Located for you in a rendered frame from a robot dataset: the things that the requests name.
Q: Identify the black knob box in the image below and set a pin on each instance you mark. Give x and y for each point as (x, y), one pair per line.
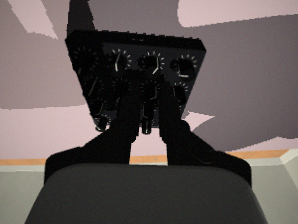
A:
(134, 57)

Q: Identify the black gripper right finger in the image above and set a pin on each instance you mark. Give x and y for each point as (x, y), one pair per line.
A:
(184, 148)

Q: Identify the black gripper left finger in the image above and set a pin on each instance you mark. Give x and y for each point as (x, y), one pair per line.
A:
(113, 145)

